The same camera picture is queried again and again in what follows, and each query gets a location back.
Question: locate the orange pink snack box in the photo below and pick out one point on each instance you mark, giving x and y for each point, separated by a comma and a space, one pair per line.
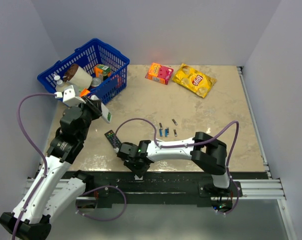
159, 73

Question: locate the cream cylindrical container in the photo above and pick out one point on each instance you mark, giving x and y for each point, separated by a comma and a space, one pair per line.
76, 75

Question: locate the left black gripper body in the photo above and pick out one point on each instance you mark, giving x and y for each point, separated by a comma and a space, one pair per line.
89, 113

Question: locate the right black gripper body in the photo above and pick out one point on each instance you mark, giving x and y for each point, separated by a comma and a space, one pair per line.
139, 170

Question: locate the metal tin can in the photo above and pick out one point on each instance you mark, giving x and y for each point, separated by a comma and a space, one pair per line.
96, 81

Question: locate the small white remote control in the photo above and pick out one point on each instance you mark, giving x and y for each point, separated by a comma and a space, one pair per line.
104, 109

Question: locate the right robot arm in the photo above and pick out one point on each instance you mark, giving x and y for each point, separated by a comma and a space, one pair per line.
208, 153

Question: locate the white battery cover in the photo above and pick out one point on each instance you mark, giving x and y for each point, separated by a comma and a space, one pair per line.
137, 178

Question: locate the orange green juice carton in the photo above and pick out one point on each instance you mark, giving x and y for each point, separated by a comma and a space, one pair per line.
102, 71

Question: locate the black TV remote control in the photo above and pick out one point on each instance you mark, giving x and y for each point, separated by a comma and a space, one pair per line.
113, 139

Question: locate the yellow Lays chips bag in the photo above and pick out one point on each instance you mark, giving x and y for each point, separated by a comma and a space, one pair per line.
194, 80

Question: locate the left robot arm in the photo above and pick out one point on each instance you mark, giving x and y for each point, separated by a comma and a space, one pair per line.
33, 217

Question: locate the white bottle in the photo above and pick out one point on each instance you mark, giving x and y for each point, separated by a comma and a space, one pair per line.
60, 84

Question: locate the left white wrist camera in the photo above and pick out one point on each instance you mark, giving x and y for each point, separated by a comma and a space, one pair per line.
70, 96

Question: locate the orange box in basket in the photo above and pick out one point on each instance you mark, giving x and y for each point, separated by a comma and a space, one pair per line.
84, 92

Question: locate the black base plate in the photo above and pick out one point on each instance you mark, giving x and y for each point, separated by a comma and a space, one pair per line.
106, 188

